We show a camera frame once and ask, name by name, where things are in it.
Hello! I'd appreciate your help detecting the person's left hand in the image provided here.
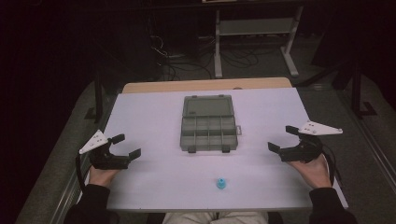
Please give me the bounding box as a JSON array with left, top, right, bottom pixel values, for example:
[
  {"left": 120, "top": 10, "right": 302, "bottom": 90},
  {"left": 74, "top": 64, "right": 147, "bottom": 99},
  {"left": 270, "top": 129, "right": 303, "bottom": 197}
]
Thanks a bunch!
[{"left": 89, "top": 164, "right": 120, "bottom": 189}]

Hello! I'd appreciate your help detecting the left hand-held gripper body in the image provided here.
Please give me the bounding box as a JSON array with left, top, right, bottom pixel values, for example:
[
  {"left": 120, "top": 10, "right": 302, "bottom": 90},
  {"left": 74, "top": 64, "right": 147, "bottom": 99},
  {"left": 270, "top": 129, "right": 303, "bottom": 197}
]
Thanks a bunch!
[{"left": 78, "top": 129, "right": 131, "bottom": 171}]

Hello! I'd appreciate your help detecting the white metal desk frame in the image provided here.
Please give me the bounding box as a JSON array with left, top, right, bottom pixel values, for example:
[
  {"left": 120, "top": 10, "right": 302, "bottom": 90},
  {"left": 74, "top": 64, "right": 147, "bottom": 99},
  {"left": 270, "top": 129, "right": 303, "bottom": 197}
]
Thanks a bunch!
[{"left": 213, "top": 5, "right": 304, "bottom": 79}]

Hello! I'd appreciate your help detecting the grey plastic compartment box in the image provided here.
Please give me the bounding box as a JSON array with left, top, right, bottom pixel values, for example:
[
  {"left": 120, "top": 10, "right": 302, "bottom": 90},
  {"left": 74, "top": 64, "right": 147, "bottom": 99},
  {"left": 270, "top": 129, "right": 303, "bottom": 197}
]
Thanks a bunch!
[{"left": 179, "top": 94, "right": 243, "bottom": 154}]

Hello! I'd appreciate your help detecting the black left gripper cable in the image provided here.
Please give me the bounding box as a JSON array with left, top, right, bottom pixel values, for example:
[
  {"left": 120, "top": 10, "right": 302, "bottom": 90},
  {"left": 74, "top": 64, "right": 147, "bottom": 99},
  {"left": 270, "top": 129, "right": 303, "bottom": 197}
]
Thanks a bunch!
[{"left": 75, "top": 153, "right": 92, "bottom": 192}]

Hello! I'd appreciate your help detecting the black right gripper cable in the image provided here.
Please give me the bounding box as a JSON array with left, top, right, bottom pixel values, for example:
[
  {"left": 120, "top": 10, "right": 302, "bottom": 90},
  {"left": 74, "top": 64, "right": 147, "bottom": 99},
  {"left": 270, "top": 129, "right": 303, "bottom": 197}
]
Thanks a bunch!
[{"left": 321, "top": 145, "right": 343, "bottom": 187}]

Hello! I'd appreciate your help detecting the tangle of floor cables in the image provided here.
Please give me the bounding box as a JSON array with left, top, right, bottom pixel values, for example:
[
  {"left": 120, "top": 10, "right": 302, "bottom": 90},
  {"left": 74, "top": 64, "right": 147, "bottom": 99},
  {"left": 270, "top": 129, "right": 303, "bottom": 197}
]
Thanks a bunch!
[{"left": 148, "top": 34, "right": 281, "bottom": 82}]

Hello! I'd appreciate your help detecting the person's lap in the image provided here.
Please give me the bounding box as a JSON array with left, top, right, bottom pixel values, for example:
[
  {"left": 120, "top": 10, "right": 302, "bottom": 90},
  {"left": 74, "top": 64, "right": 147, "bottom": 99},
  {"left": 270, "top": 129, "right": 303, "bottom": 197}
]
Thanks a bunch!
[{"left": 162, "top": 211, "right": 269, "bottom": 224}]

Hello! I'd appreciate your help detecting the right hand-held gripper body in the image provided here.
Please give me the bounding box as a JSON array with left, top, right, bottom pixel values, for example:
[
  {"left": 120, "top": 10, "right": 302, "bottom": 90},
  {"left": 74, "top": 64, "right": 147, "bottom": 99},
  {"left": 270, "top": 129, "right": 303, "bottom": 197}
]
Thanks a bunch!
[{"left": 278, "top": 120, "right": 344, "bottom": 164}]

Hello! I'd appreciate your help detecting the person's right hand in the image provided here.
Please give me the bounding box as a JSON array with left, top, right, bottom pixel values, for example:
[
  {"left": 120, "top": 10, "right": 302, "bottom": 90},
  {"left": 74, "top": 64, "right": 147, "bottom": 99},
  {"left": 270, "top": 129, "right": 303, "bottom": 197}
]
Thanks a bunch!
[{"left": 286, "top": 154, "right": 332, "bottom": 189}]

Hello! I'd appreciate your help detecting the wooden board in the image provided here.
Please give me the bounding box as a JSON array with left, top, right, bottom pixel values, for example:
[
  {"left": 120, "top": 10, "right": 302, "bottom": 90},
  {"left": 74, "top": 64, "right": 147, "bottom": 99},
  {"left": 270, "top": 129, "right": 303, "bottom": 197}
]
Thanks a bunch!
[{"left": 121, "top": 77, "right": 293, "bottom": 94}]

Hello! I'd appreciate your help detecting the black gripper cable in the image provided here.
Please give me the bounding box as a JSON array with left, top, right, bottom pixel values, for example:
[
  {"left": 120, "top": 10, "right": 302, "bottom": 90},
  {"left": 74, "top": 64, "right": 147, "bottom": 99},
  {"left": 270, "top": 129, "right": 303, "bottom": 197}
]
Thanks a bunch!
[
  {"left": 75, "top": 153, "right": 92, "bottom": 192},
  {"left": 321, "top": 145, "right": 343, "bottom": 187}
]

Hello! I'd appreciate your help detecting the black metal stand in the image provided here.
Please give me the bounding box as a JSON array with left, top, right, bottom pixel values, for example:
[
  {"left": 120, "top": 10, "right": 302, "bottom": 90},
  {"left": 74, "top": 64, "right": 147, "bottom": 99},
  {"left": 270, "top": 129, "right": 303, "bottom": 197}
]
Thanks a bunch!
[
  {"left": 83, "top": 74, "right": 106, "bottom": 124},
  {"left": 332, "top": 59, "right": 378, "bottom": 119}
]

